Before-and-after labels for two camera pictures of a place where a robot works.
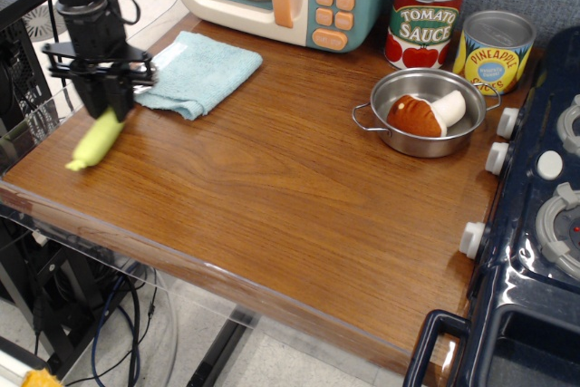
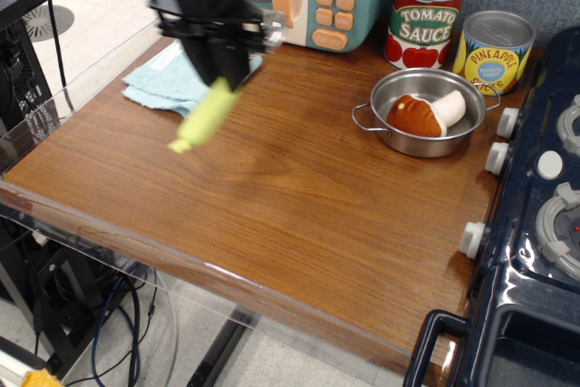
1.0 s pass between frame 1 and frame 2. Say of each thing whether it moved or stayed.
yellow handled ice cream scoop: moved
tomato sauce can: stayed
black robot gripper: moved
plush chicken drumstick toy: stayed
